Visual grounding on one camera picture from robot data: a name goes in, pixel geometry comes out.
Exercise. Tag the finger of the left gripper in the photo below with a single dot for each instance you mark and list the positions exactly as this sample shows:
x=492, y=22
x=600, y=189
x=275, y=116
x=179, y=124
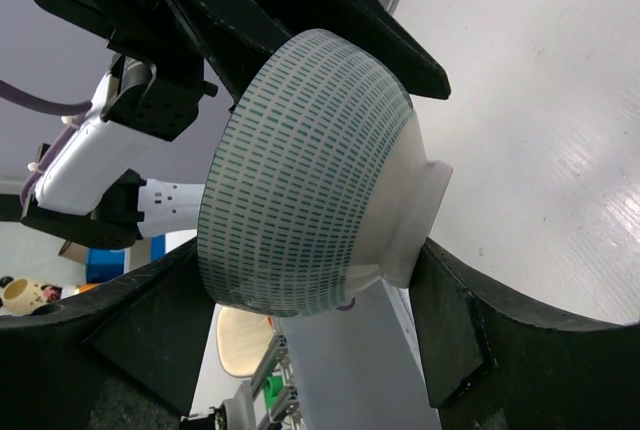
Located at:
x=369, y=26

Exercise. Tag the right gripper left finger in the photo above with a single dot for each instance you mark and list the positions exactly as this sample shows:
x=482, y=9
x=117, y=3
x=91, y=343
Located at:
x=125, y=355

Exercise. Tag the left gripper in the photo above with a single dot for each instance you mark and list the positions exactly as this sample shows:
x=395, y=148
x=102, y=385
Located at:
x=161, y=48

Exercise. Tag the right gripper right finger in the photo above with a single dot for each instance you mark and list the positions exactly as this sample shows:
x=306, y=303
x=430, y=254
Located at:
x=494, y=358

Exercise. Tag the celadon green bowl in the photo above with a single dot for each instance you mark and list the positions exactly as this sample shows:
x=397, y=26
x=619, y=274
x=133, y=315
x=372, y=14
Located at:
x=320, y=185

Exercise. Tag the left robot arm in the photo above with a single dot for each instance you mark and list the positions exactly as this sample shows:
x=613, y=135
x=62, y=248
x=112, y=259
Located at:
x=82, y=187

